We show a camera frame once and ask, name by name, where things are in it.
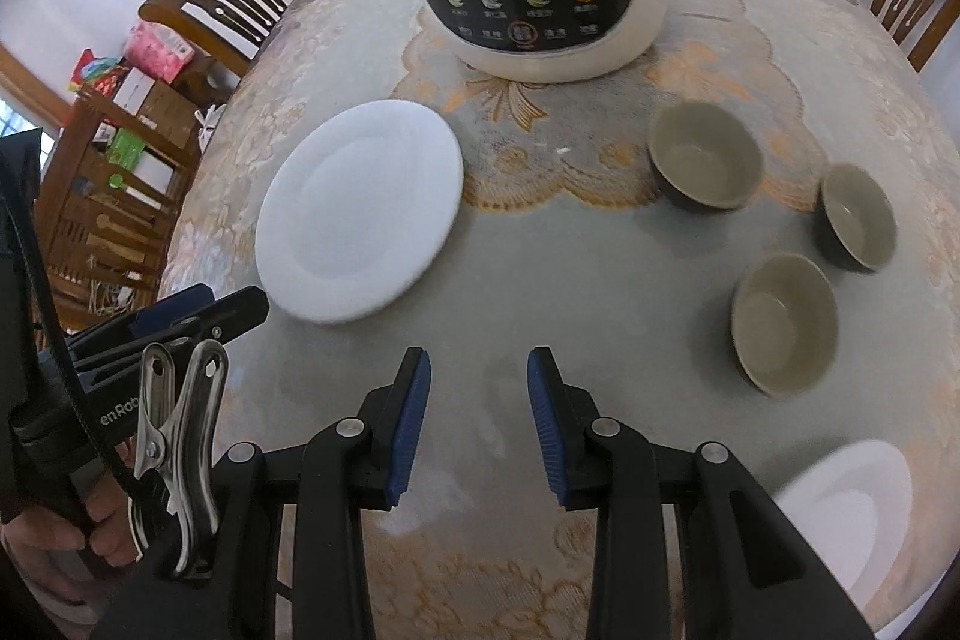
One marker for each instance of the wooden chair far left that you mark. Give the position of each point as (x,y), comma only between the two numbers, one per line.
(232,32)

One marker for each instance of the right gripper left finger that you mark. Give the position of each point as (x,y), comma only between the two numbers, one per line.
(290,528)

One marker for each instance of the lace tablecloth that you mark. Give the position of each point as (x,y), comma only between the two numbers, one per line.
(565,239)

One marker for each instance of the dark bowl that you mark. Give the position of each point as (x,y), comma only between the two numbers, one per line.
(704,158)
(854,223)
(784,325)

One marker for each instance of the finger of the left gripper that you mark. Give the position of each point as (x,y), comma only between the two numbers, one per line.
(122,329)
(226,319)

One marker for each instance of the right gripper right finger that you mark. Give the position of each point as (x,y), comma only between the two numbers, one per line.
(746,571)

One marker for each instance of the pink box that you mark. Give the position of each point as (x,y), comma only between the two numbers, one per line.
(158,51)

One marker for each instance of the large white plate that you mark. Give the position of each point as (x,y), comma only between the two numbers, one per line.
(854,507)

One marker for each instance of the medium white plate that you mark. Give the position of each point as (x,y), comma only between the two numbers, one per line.
(358,211)

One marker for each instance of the metal clip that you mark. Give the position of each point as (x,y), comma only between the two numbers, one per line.
(178,413)

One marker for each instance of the wooden chair near left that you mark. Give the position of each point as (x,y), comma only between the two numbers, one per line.
(103,230)

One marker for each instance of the person hand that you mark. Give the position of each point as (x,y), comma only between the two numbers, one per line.
(35,537)

